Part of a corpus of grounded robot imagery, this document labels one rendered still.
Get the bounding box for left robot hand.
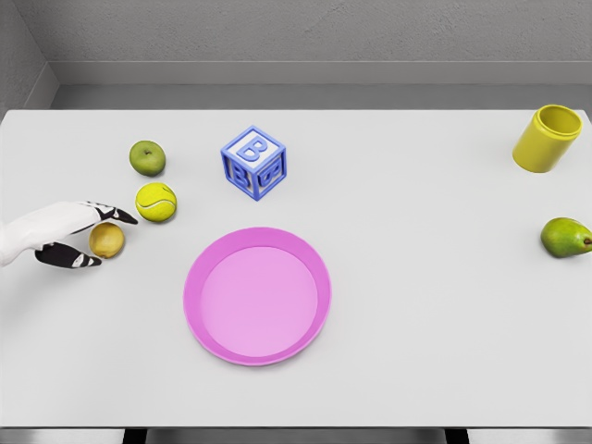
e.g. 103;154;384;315
13;200;140;271

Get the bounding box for yellow lemon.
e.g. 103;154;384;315
88;221;126;260

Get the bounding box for pink plate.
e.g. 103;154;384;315
182;226;333;368

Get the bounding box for yellow-green tennis ball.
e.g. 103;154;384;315
135;181;178;224

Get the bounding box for green apple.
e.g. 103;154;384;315
129;140;167;178

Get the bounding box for blue letter B block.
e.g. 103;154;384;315
219;124;288;202

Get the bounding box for yellow cup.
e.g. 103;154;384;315
512;104;584;175

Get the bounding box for green pear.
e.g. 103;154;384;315
539;216;592;259

